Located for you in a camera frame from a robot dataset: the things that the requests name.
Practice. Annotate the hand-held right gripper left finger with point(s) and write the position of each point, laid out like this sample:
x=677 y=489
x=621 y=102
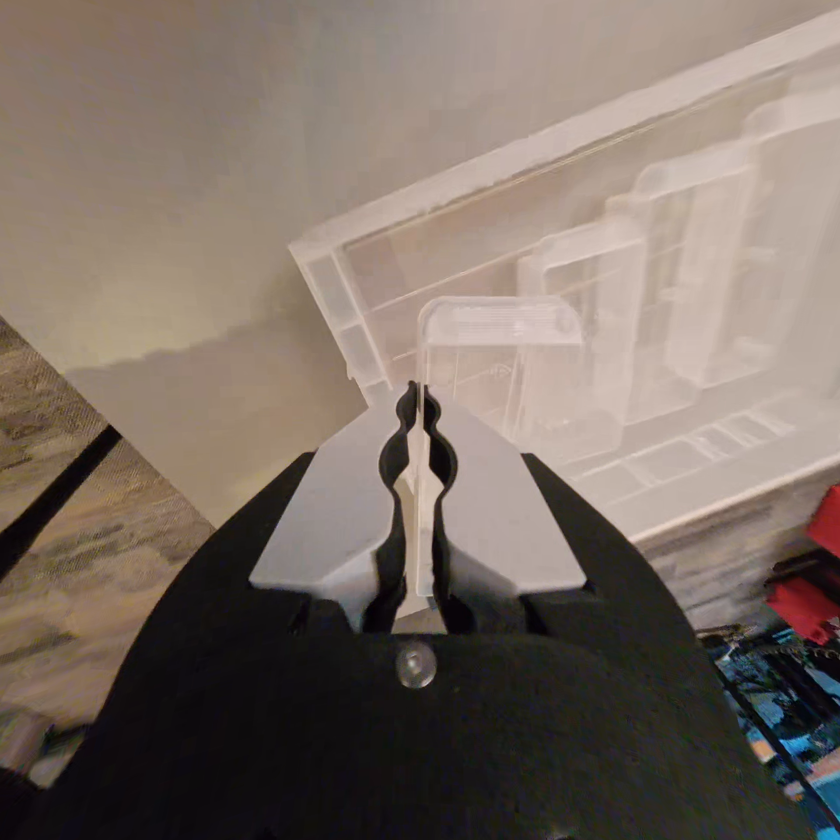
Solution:
x=328 y=518

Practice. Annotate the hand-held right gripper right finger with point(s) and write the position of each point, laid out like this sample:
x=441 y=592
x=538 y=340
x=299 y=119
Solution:
x=512 y=525

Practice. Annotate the translucent plastic box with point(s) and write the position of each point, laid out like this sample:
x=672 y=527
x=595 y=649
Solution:
x=459 y=216

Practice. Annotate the black bar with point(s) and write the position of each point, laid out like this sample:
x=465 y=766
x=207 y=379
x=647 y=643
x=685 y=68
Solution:
x=59 y=485

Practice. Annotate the orange traffic cone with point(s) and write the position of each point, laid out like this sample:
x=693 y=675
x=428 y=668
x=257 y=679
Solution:
x=800 y=604

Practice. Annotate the colourful printed bag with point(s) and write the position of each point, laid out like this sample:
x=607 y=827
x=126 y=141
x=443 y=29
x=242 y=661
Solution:
x=787 y=722

